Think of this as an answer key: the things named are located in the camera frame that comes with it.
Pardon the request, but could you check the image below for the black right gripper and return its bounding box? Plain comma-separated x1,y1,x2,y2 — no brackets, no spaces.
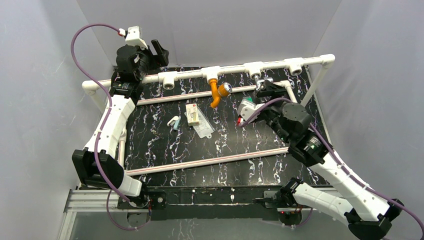
253,78,291,144

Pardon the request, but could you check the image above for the chrome metal faucet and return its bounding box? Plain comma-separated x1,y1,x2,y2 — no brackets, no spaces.
254,75,274,92

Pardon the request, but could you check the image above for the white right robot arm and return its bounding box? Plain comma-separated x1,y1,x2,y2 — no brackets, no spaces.
256,79,402,240

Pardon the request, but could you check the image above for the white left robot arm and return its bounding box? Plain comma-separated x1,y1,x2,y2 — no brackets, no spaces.
72,39,169,208

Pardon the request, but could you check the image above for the orange plastic faucet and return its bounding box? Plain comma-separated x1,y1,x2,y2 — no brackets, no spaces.
208,78,233,108

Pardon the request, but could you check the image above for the small white red box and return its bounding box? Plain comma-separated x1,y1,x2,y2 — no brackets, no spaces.
185,103,200,126

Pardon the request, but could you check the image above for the white blue tape roll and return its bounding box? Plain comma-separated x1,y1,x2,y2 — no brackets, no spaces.
167,115,181,131

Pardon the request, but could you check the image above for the clear plastic instruction bag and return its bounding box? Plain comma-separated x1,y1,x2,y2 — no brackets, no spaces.
184,109,215,139

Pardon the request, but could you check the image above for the white pvc pipe frame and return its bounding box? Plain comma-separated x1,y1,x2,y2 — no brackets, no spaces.
82,54,336,176

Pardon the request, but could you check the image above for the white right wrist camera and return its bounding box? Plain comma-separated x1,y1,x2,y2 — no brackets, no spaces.
237,98,264,127

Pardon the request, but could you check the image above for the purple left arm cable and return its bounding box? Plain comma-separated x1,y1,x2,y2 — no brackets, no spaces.
70,23,152,231

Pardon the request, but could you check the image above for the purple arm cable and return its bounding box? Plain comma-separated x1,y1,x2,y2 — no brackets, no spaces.
236,96,424,240
70,23,152,231

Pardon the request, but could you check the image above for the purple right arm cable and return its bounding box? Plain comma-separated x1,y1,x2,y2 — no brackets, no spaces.
236,96,424,240

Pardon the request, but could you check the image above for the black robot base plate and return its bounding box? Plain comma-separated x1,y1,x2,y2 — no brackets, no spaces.
148,185,306,225

